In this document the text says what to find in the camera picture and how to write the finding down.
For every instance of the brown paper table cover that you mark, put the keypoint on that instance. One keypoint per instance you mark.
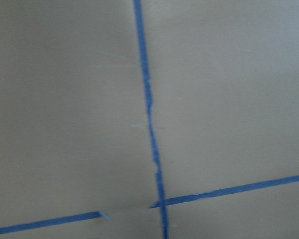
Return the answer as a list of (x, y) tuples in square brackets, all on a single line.
[(74, 135)]

